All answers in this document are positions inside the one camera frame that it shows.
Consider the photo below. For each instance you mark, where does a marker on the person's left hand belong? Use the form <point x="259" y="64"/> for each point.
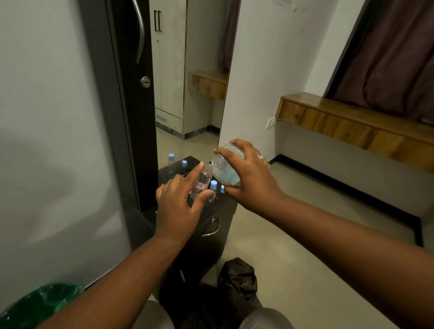
<point x="174" y="213"/>

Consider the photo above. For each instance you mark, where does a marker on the small clear labelled bottle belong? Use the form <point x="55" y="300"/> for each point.
<point x="202" y="183"/>

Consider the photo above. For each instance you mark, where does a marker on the large clear plastic bottle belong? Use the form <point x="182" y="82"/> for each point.
<point x="225" y="171"/>

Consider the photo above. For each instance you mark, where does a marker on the person's right forearm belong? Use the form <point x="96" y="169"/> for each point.
<point x="346" y="254"/>

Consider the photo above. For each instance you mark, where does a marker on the dark wardrobe door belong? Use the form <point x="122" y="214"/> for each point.
<point x="132" y="112"/>

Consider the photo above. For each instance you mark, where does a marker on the person's right leg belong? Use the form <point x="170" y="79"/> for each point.
<point x="266" y="320"/>

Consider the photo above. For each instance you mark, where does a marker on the black bag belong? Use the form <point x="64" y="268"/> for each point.
<point x="237" y="278"/>

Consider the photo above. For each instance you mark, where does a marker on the tall wall mirror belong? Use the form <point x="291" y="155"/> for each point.
<point x="190" y="67"/>

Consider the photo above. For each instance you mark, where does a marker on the person's right hand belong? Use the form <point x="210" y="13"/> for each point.
<point x="257" y="183"/>

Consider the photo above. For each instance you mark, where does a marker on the wooden wall shelf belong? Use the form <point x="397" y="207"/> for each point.
<point x="352" y="123"/>

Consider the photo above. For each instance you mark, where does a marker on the person's left thumb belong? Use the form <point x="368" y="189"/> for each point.
<point x="205" y="200"/>

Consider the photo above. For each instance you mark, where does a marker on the round silver door lock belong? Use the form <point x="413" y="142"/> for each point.
<point x="145" y="82"/>

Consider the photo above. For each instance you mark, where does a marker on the black drawer cabinet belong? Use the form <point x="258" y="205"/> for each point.
<point x="222" y="217"/>

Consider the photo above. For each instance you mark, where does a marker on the person's left forearm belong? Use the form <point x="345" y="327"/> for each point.
<point x="122" y="288"/>

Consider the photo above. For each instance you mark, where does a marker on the white wall socket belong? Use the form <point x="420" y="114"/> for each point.
<point x="270" y="122"/>

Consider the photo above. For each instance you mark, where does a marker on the person's right thumb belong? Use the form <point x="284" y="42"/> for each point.
<point x="232" y="192"/>

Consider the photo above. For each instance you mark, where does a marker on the white glossy wardrobe door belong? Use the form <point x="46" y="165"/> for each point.
<point x="51" y="135"/>

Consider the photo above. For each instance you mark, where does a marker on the dark brown curtain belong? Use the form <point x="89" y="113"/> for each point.
<point x="390" y="57"/>

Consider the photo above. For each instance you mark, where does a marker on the green plastic bin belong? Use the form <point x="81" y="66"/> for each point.
<point x="37" y="306"/>

